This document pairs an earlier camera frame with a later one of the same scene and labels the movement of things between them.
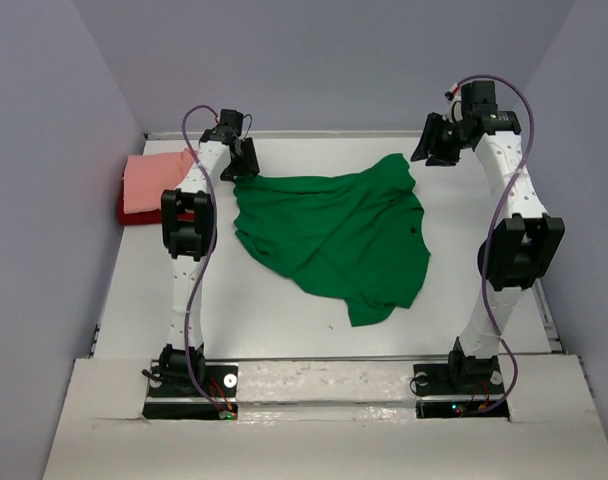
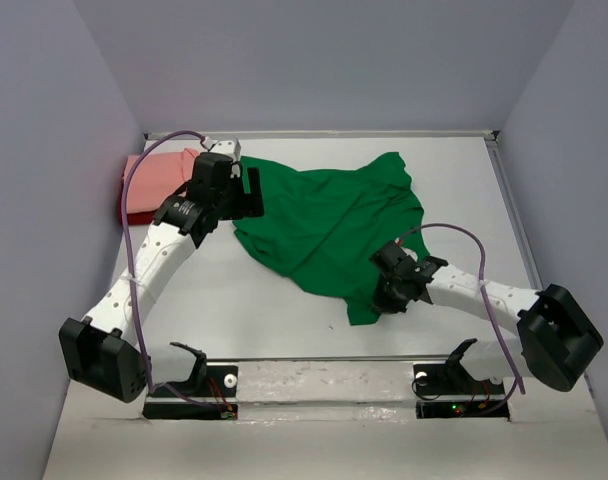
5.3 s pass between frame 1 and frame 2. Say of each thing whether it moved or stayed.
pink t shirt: stayed
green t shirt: stayed
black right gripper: moved
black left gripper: moved
